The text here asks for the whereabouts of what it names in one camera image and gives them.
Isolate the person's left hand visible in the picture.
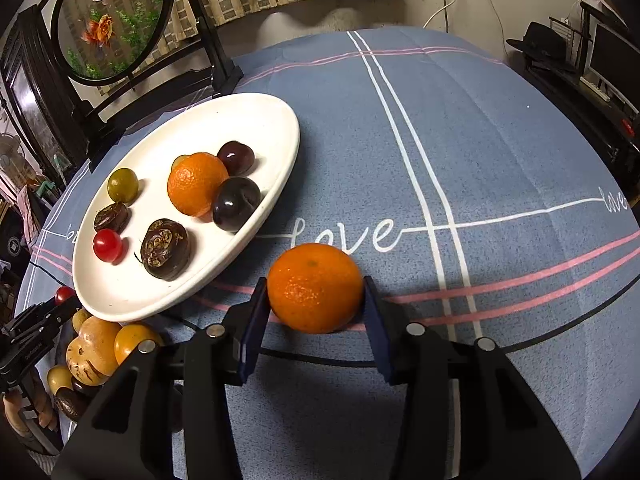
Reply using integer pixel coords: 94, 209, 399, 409
1, 384, 59, 440

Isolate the blue striped tablecloth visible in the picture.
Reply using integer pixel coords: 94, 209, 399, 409
15, 27, 640, 480

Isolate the pink cloth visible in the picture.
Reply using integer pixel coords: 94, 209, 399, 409
0, 170, 47, 241

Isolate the orange-yellow tomato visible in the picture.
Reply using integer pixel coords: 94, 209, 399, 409
114, 324, 165, 367

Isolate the white power cable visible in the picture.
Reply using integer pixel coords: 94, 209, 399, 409
424, 0, 467, 29

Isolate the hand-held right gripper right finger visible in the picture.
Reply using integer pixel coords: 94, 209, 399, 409
361, 276, 583, 480

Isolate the computer monitor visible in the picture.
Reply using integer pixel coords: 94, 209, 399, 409
587, 22, 640, 102

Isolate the striped pepino melon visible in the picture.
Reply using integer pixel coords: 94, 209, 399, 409
66, 336, 108, 387

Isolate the round goldfish screen black stand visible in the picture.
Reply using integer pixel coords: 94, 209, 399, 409
50, 0, 246, 128

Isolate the black computer desk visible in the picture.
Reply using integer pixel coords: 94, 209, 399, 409
520, 2, 640, 176

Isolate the black hat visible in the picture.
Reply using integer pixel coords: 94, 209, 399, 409
506, 21, 577, 73

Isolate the dark purple plum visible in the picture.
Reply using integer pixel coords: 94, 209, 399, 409
217, 141, 256, 176
212, 176, 262, 233

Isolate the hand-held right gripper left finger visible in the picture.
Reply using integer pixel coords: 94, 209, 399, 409
51, 277, 273, 480

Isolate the olive green tomato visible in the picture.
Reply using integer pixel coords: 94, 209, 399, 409
106, 168, 140, 206

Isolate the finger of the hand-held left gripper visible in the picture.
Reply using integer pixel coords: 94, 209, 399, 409
29, 296, 83, 334
9, 299, 58, 329

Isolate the tan oval fruit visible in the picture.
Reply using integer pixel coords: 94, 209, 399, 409
77, 316, 123, 376

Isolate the white oval plate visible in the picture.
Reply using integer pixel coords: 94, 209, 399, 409
72, 91, 301, 323

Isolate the dark brown water chestnut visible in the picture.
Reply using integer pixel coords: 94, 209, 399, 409
71, 377, 103, 399
140, 218, 191, 282
54, 387, 91, 423
93, 202, 131, 234

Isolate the mandarin orange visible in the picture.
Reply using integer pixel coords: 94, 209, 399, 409
266, 242, 364, 335
166, 151, 230, 218

